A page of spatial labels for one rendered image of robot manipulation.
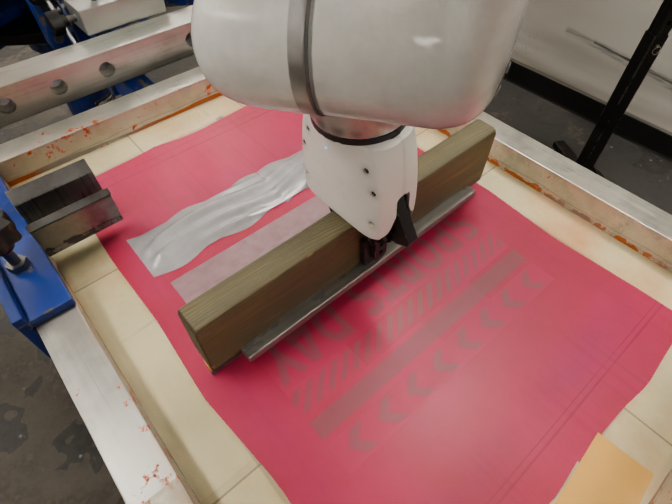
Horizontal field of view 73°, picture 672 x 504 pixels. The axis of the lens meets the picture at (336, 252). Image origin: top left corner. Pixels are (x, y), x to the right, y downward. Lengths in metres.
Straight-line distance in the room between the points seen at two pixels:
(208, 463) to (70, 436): 1.20
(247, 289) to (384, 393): 0.16
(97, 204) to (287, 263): 0.24
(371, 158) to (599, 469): 0.32
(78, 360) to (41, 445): 1.18
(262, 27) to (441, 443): 0.35
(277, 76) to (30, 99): 0.57
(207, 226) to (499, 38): 0.44
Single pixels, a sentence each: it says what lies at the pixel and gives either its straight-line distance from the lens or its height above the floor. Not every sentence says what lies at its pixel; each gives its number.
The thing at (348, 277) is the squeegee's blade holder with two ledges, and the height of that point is 0.99.
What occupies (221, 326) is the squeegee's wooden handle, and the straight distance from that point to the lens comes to 0.38.
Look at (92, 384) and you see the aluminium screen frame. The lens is 0.45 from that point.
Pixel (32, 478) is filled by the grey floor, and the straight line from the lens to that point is 1.62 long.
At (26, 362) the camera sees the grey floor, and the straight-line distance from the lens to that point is 1.80.
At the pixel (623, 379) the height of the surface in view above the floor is 0.95.
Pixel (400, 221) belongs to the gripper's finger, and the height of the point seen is 1.08.
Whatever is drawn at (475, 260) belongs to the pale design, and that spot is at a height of 0.95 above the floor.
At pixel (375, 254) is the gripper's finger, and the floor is 1.01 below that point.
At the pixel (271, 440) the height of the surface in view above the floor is 0.95.
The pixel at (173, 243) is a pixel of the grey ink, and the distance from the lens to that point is 0.55.
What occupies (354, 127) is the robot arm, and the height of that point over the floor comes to 1.17.
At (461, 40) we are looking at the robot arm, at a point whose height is 1.28.
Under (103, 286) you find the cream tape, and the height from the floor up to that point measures 0.95.
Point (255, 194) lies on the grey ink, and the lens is 0.58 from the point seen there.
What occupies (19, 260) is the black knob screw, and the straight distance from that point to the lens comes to 0.53.
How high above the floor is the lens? 1.36
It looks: 51 degrees down
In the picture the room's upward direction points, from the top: straight up
